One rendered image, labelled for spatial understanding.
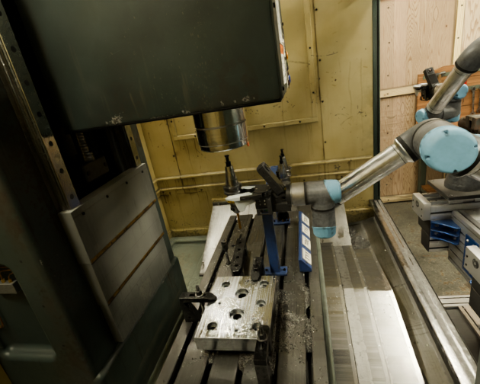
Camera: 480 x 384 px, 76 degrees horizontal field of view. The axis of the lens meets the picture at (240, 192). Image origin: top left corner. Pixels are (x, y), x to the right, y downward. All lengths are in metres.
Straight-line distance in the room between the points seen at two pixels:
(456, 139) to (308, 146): 1.18
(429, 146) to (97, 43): 0.90
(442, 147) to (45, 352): 1.35
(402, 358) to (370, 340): 0.11
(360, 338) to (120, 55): 1.21
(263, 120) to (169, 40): 1.20
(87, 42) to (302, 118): 1.32
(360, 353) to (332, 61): 1.45
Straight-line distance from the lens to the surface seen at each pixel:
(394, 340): 1.36
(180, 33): 0.85
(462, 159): 0.96
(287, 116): 1.95
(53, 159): 1.00
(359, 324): 1.36
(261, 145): 2.01
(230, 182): 1.00
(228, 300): 1.12
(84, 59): 0.98
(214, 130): 0.90
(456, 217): 1.72
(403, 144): 1.08
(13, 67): 0.99
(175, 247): 2.38
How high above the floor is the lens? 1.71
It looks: 21 degrees down
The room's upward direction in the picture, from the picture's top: 10 degrees counter-clockwise
